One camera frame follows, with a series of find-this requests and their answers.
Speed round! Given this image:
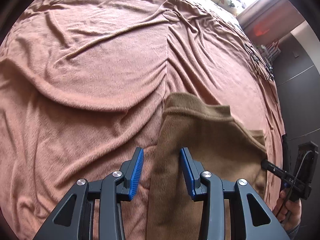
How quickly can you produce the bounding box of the person's right hand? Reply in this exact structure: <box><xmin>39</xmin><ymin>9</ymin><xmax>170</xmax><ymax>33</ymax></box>
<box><xmin>274</xmin><ymin>189</ymin><xmax>303</xmax><ymax>228</ymax></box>

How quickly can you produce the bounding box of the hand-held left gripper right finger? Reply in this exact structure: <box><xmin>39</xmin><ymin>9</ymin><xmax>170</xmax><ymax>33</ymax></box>
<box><xmin>180</xmin><ymin>147</ymin><xmax>290</xmax><ymax>240</ymax></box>

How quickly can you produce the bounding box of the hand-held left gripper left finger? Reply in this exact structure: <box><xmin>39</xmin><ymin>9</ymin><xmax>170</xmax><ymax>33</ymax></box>
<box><xmin>32</xmin><ymin>147</ymin><xmax>145</xmax><ymax>240</ymax></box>

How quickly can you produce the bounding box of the brown printed t-shirt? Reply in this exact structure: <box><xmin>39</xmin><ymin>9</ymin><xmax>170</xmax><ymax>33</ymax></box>
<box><xmin>146</xmin><ymin>93</ymin><xmax>268</xmax><ymax>240</ymax></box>

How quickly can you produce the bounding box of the orange-brown fleece blanket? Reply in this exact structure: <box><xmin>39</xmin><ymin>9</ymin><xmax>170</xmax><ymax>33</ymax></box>
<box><xmin>0</xmin><ymin>0</ymin><xmax>287</xmax><ymax>240</ymax></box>

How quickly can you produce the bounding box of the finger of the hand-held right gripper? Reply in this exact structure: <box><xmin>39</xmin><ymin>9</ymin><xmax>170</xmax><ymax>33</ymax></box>
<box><xmin>261</xmin><ymin>160</ymin><xmax>284</xmax><ymax>179</ymax></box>

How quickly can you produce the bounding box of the black cable on bed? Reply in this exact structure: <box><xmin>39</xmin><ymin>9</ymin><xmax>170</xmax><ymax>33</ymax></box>
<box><xmin>244</xmin><ymin>44</ymin><xmax>279</xmax><ymax>104</ymax></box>

